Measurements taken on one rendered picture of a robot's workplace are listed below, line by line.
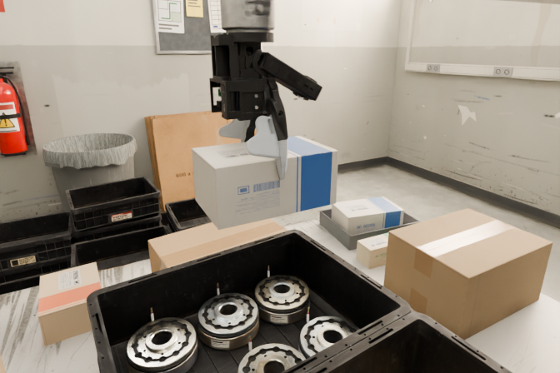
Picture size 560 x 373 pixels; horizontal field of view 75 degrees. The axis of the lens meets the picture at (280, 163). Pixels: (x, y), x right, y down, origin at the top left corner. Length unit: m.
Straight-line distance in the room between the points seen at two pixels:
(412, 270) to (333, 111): 3.03
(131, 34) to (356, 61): 2.14
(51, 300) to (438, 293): 0.83
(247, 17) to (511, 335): 0.84
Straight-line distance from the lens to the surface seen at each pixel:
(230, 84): 0.50
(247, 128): 0.61
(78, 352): 0.93
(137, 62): 3.09
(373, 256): 1.08
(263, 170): 0.52
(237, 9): 0.52
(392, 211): 1.23
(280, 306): 0.68
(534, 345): 1.00
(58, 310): 0.93
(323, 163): 0.57
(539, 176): 3.48
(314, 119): 3.72
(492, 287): 0.93
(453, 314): 0.90
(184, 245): 0.88
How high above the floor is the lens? 1.29
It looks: 17 degrees down
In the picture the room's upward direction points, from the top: straight up
